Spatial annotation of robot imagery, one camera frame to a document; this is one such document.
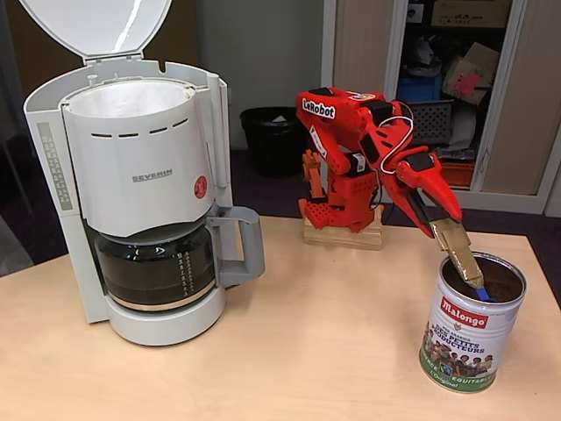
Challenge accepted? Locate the blue coffee scoop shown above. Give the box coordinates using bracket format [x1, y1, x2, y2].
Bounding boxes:
[430, 218, 495, 304]

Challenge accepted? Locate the brown ground coffee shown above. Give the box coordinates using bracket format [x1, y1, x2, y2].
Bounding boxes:
[441, 258, 525, 304]

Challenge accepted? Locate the Malongo coffee can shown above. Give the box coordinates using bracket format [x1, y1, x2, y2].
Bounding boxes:
[418, 250, 527, 391]

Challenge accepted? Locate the white drip coffee maker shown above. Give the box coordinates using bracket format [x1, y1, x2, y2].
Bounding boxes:
[18, 0, 231, 347]

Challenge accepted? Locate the white paper coffee filter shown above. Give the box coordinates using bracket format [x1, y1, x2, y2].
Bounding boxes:
[68, 80, 196, 120]

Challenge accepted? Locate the orange plastic crate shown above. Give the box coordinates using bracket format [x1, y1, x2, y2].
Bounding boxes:
[440, 160, 477, 189]

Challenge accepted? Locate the grey perforated crate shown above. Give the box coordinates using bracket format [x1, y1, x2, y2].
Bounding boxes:
[409, 99, 455, 148]

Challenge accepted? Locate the wooden base block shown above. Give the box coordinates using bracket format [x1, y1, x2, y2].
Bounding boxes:
[303, 205, 383, 251]

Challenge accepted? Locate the blue storage box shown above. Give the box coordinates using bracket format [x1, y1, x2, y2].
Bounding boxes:
[396, 75, 439, 103]

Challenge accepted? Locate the cardboard box with pink mark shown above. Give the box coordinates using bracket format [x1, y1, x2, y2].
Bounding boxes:
[441, 41, 501, 104]

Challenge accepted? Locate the orange plastic clamp part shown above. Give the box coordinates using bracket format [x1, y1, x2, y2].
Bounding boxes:
[301, 148, 328, 203]

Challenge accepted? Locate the tall grey shutter cabinet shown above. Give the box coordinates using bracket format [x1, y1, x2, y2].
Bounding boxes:
[322, 0, 561, 217]

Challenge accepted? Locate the black waste bin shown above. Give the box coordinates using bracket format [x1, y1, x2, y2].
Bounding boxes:
[239, 107, 315, 179]

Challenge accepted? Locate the long brown cardboard box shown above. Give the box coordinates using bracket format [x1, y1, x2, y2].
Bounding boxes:
[431, 0, 513, 28]

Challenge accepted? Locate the black power cable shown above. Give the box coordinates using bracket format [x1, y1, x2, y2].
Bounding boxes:
[372, 173, 397, 224]

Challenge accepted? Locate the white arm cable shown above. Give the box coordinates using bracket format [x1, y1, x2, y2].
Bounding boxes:
[379, 103, 415, 175]

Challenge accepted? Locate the glass carafe with grey handle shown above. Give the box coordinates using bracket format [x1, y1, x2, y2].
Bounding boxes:
[93, 205, 266, 313]

